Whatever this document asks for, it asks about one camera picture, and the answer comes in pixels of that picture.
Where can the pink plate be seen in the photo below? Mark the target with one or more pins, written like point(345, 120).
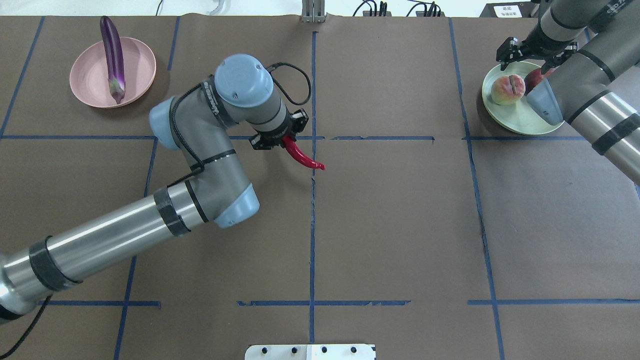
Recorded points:
point(90, 75)

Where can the white camera stand pedestal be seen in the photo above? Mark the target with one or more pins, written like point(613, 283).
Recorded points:
point(335, 351)

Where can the red apple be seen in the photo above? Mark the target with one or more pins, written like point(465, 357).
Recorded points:
point(535, 77)

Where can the peach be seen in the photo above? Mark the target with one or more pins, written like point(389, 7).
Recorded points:
point(508, 89)

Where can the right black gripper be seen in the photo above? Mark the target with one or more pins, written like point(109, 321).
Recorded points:
point(534, 48)

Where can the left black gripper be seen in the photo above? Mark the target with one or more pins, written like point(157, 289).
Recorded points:
point(271, 137)

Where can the red chili pepper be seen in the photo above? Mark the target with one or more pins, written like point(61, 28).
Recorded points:
point(296, 154)

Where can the green plate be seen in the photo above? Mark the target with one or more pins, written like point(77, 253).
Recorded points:
point(518, 117)

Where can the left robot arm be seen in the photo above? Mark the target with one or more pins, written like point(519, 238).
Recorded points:
point(216, 188)

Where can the purple eggplant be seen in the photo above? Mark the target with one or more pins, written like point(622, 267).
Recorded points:
point(114, 58)

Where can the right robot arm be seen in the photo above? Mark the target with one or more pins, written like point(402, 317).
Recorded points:
point(588, 44)

